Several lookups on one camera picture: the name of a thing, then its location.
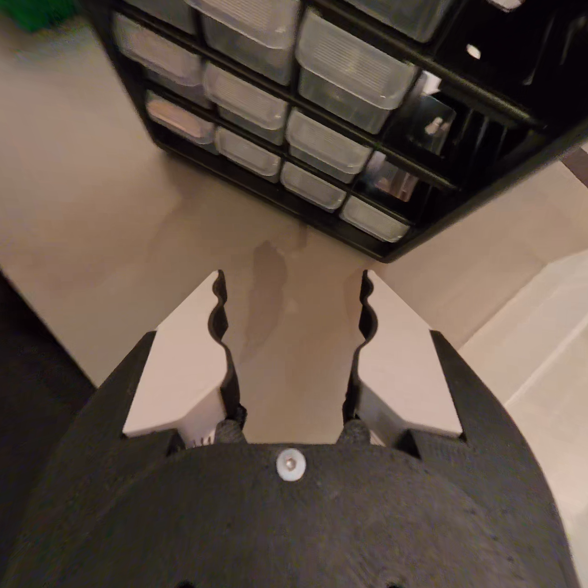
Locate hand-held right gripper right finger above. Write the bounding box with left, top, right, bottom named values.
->
left=341, top=269, right=464, bottom=447

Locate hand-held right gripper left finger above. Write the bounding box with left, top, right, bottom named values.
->
left=122, top=269, right=248, bottom=446

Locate large clear plastic drawer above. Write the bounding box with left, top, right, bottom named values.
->
left=458, top=250, right=588, bottom=588

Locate black drawer cabinet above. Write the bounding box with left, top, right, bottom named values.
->
left=80, top=0, right=588, bottom=263

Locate green plastic bin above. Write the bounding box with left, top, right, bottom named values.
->
left=0, top=0, right=81, bottom=33

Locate person's black clothing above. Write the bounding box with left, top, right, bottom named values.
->
left=0, top=271, right=99, bottom=552

